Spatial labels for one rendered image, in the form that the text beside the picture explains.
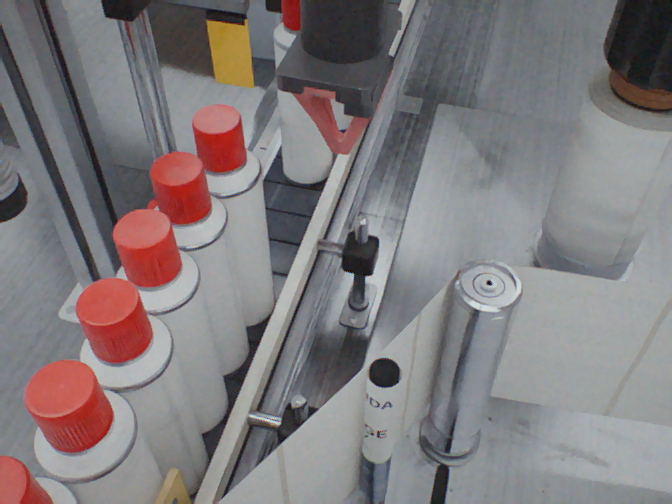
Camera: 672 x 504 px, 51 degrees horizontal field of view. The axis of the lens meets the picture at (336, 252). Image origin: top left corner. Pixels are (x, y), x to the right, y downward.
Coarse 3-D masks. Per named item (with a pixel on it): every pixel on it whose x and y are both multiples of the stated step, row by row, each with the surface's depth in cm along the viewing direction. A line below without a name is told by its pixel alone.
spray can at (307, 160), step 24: (288, 0) 57; (288, 24) 59; (288, 48) 60; (288, 96) 64; (288, 120) 66; (312, 120) 65; (288, 144) 68; (312, 144) 67; (288, 168) 71; (312, 168) 70
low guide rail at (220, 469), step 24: (408, 0) 89; (336, 168) 68; (336, 192) 66; (312, 240) 62; (312, 264) 62; (288, 288) 58; (288, 312) 57; (264, 336) 55; (264, 360) 54; (264, 384) 54; (240, 408) 51; (240, 432) 50; (216, 456) 48; (216, 480) 47
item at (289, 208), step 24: (360, 144) 76; (264, 192) 71; (288, 192) 71; (312, 192) 71; (288, 216) 69; (312, 216) 69; (288, 240) 67; (288, 264) 65; (240, 384) 56; (216, 432) 53; (240, 456) 55
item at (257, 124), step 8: (272, 88) 69; (264, 96) 68; (272, 96) 68; (264, 104) 67; (272, 104) 68; (256, 112) 66; (264, 112) 66; (272, 112) 68; (256, 120) 66; (264, 120) 66; (248, 128) 65; (256, 128) 65; (264, 128) 67; (248, 136) 64; (256, 136) 65; (248, 144) 63; (256, 144) 65
